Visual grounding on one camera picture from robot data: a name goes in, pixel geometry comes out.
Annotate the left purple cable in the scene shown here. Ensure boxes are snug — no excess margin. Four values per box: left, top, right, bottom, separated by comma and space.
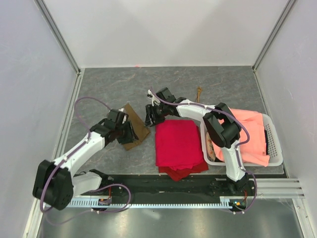
39, 97, 132, 225

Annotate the right aluminium corner post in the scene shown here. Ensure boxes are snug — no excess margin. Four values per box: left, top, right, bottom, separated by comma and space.
252, 0, 297, 73

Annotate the white plastic basket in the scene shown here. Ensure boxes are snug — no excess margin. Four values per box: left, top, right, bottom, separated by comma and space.
200, 114, 283, 167

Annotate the left aluminium corner post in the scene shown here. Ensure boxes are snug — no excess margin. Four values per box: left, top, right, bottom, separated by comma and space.
34, 0, 81, 75

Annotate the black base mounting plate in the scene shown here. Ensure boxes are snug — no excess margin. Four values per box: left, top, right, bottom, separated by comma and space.
80, 174, 257, 205

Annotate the brown fabric napkin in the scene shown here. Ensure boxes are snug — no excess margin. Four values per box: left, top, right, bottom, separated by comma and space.
117, 104, 150, 151

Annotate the salmon pink cloth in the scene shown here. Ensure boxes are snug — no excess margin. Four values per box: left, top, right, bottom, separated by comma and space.
210, 107, 270, 168

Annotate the purple cable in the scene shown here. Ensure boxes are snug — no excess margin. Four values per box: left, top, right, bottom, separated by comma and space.
39, 97, 132, 225
148, 89, 260, 214

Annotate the patterned cloth in basket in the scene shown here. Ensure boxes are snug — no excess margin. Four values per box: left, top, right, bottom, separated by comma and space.
206, 132, 216, 162

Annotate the red folded cloth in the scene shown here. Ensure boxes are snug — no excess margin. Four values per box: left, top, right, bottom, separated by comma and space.
155, 119, 203, 171

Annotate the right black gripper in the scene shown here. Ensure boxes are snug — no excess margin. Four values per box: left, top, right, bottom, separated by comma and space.
144, 104, 168, 128

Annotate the dark red cloth underneath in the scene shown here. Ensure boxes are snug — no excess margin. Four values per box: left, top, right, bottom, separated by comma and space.
158, 162, 209, 181

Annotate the gold spoon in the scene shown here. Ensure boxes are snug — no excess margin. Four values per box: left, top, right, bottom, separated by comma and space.
196, 87, 203, 103

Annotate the black cloth in basket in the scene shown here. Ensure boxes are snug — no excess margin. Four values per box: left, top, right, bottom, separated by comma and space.
264, 129, 269, 155

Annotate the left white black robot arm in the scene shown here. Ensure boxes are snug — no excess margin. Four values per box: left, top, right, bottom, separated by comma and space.
32, 109, 138, 212

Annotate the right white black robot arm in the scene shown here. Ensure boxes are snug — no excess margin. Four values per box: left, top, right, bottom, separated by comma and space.
145, 87, 257, 196

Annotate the grey slotted cable duct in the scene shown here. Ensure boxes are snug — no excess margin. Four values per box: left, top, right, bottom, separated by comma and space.
67, 196, 232, 209

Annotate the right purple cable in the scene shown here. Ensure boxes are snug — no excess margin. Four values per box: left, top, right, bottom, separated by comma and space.
148, 89, 260, 214

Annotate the aluminium corner post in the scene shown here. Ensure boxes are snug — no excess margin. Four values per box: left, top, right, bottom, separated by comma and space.
34, 0, 81, 75
252, 0, 297, 73

